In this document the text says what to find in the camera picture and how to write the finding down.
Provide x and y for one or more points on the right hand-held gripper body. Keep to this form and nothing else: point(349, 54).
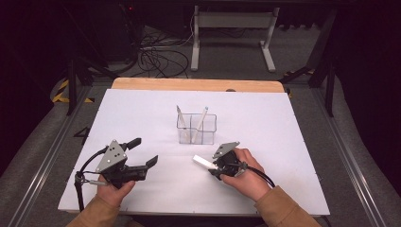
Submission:
point(225, 149)

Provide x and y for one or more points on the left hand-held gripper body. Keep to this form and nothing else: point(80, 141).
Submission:
point(112, 157)

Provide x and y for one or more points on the white rectangular tube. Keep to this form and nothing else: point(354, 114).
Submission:
point(201, 161)

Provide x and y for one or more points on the clear plastic organizer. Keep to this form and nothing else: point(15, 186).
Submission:
point(208, 135)

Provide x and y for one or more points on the white pen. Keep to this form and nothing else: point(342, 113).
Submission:
point(203, 115)

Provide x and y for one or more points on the grey pen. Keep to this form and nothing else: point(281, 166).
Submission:
point(180, 115)

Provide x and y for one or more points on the person's right hand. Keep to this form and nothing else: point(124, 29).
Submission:
point(252, 184)

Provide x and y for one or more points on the person's left hand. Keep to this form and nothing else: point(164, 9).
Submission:
point(112, 195)

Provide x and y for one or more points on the white table sheet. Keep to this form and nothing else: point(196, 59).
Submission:
point(268, 126)

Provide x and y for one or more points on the black metal stand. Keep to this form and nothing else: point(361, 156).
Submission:
point(329, 85)
point(73, 85)

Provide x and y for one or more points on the yellow black hazard tape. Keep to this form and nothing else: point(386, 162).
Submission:
point(63, 91)

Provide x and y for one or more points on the white metal stand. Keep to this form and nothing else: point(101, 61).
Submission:
point(233, 19)

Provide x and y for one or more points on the aluminium floor rail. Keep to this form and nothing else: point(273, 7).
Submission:
point(350, 157)
point(47, 157)

